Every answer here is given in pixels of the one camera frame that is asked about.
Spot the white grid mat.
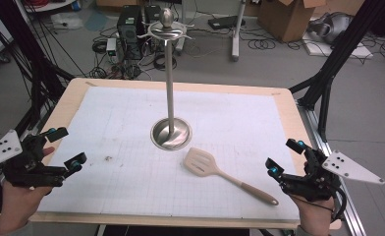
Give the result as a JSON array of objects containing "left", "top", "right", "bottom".
[{"left": 37, "top": 86, "right": 301, "bottom": 220}]

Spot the aluminium rail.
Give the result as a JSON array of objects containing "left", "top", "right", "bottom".
[
  {"left": 15, "top": 106, "right": 51, "bottom": 142},
  {"left": 297, "top": 104, "right": 366, "bottom": 236}
]

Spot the black metal frame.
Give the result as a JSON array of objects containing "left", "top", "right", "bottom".
[
  {"left": 0, "top": 0, "right": 76, "bottom": 132},
  {"left": 288, "top": 0, "right": 385, "bottom": 144}
]

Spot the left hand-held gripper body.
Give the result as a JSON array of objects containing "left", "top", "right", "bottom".
[{"left": 0, "top": 129, "right": 67, "bottom": 190}]

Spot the grey bag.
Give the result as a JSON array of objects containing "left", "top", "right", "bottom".
[{"left": 307, "top": 12, "right": 354, "bottom": 45}]

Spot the large black computer tower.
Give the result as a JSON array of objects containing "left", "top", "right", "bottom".
[{"left": 116, "top": 4, "right": 145, "bottom": 62}]

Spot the small black computer tower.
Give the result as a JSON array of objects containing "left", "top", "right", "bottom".
[{"left": 143, "top": 4, "right": 162, "bottom": 26}]

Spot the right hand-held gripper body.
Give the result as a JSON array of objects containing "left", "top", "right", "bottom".
[{"left": 278, "top": 148, "right": 385, "bottom": 203}]

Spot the white flat board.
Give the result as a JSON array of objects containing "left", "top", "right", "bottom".
[{"left": 302, "top": 30, "right": 374, "bottom": 60}]

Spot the beige slotted spatula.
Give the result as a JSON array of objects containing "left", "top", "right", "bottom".
[{"left": 183, "top": 147, "right": 279, "bottom": 207}]

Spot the person's left hand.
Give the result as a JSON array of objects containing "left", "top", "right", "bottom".
[{"left": 0, "top": 147, "right": 56, "bottom": 235}]

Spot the clear plastic bag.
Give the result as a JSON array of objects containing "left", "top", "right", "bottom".
[{"left": 51, "top": 12, "right": 83, "bottom": 30}]

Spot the white round table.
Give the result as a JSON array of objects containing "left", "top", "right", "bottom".
[{"left": 23, "top": 0, "right": 77, "bottom": 14}]

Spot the coiled black cable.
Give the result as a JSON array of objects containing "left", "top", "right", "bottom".
[
  {"left": 247, "top": 38, "right": 277, "bottom": 51},
  {"left": 152, "top": 53, "right": 179, "bottom": 72}
]

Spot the cardboard box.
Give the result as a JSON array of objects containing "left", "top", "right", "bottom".
[{"left": 257, "top": 0, "right": 327, "bottom": 43}]

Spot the steel utensil stand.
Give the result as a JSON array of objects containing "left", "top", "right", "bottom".
[{"left": 137, "top": 7, "right": 194, "bottom": 151}]

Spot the person's right hand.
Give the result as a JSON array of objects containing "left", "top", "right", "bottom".
[{"left": 291, "top": 194, "right": 336, "bottom": 228}]

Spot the small white power box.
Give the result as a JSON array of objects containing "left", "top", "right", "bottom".
[{"left": 105, "top": 37, "right": 118, "bottom": 57}]

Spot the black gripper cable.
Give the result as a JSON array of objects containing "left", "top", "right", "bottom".
[{"left": 330, "top": 186, "right": 348, "bottom": 221}]

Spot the white floor stand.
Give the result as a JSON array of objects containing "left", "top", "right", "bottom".
[{"left": 231, "top": 0, "right": 248, "bottom": 63}]

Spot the flat black device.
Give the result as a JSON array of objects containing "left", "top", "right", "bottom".
[{"left": 207, "top": 15, "right": 247, "bottom": 30}]

